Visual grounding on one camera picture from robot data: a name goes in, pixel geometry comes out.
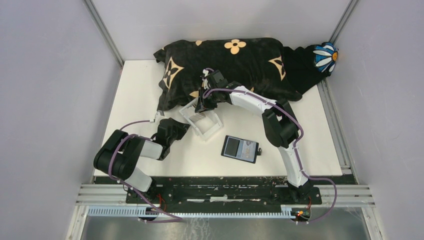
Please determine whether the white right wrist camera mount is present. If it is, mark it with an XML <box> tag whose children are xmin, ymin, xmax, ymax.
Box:
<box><xmin>201</xmin><ymin>67</ymin><xmax>214</xmax><ymax>90</ymax></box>

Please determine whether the black leather card holder wallet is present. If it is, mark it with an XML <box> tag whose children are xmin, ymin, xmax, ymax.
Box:
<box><xmin>220</xmin><ymin>135</ymin><xmax>262</xmax><ymax>164</ymax></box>

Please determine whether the white plastic card tray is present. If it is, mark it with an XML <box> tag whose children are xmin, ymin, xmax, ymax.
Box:
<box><xmin>178</xmin><ymin>97</ymin><xmax>224</xmax><ymax>142</ymax></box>

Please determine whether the white slotted cable duct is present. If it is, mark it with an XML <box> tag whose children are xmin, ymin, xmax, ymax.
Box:
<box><xmin>86</xmin><ymin>205</ymin><xmax>296</xmax><ymax>219</ymax></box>

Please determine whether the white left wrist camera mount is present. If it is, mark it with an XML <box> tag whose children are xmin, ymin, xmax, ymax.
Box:
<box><xmin>149</xmin><ymin>110</ymin><xmax>166</xmax><ymax>124</ymax></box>

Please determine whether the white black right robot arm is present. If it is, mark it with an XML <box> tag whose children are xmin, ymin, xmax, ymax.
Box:
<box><xmin>195</xmin><ymin>68</ymin><xmax>313</xmax><ymax>204</ymax></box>

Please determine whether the aluminium frame rail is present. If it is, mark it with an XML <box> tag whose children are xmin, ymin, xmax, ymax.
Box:
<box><xmin>76</xmin><ymin>184</ymin><xmax>376</xmax><ymax>208</ymax></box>

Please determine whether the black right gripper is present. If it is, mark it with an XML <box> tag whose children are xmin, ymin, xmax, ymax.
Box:
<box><xmin>194</xmin><ymin>87</ymin><xmax>219</xmax><ymax>114</ymax></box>

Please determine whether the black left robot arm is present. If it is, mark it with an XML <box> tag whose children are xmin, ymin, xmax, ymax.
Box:
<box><xmin>93</xmin><ymin>118</ymin><xmax>190</xmax><ymax>204</ymax></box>

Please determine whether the black cloth with daisy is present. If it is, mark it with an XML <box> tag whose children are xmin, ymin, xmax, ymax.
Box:
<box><xmin>283</xmin><ymin>42</ymin><xmax>339</xmax><ymax>94</ymax></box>

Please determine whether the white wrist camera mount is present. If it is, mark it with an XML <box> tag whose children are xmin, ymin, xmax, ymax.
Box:
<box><xmin>149</xmin><ymin>110</ymin><xmax>166</xmax><ymax>124</ymax></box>
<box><xmin>201</xmin><ymin>67</ymin><xmax>214</xmax><ymax>90</ymax></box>

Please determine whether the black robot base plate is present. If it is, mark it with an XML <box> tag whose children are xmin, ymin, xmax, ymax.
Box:
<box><xmin>143</xmin><ymin>176</ymin><xmax>323</xmax><ymax>214</ymax></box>

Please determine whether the black credit card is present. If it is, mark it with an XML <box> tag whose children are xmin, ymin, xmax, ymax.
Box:
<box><xmin>224</xmin><ymin>137</ymin><xmax>240</xmax><ymax>157</ymax></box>

